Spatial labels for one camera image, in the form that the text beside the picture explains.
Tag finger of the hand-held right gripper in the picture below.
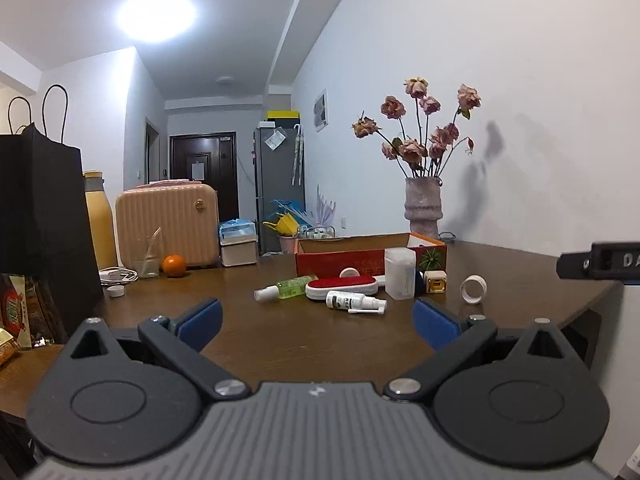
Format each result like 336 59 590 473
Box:
556 251 596 281

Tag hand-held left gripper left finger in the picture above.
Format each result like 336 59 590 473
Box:
60 298 252 402

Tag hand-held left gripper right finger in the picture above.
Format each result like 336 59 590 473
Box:
383 298 587 404

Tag white tape roll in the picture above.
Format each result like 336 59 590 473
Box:
459 275 489 306

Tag white translucent plastic container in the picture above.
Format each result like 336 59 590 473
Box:
383 248 418 301

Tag white nasal spray bottle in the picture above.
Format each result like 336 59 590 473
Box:
325 290 388 316

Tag red cardboard box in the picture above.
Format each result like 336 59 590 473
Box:
294 232 448 294

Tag small yellow white cube box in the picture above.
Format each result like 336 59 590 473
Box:
422 269 448 295

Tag clear glass cup with straw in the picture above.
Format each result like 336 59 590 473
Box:
130 227 162 280

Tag green spray bottle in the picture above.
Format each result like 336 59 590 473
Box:
253 274 320 303

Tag blue tissue packet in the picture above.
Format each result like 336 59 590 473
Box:
218 218 259 247

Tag red lint brush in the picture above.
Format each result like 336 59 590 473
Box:
305 275 380 301

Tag pink ribbed suitcase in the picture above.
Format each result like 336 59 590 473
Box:
115 179 221 272

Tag pink textured vase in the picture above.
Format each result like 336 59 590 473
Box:
403 176 445 241

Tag yellow plastic watering can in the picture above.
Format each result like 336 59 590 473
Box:
263 212 300 236

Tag dark brown entrance door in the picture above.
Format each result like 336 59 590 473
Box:
168 132 240 224

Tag blue plastic bag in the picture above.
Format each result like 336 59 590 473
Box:
269 198 306 221

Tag yellow thermos bottle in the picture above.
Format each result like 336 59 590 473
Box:
82 170 119 272

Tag grey refrigerator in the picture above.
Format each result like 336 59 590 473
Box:
253 120 306 256

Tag dark snack packet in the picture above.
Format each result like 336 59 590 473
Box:
24 275 67 347

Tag purple decorative plant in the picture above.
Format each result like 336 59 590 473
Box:
312 184 337 227

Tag dried pink roses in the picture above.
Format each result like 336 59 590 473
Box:
351 77 483 180

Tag grey side door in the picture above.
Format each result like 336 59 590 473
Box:
144 117 161 184

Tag black paper bag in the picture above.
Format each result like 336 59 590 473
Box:
0 84 104 347

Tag red snack packet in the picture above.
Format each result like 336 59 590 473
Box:
0 273 34 352

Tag white folded umbrella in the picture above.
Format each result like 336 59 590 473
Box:
291 124 305 187

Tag orange snack packet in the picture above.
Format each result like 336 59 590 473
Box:
0 327 22 369

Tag round ceiling lamp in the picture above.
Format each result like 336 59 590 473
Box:
115 0 197 44

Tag white charger with cable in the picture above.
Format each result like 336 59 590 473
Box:
98 266 140 287

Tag wire storage rack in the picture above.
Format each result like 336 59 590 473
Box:
298 224 337 241

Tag framed wall picture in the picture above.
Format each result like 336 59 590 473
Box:
313 88 330 134

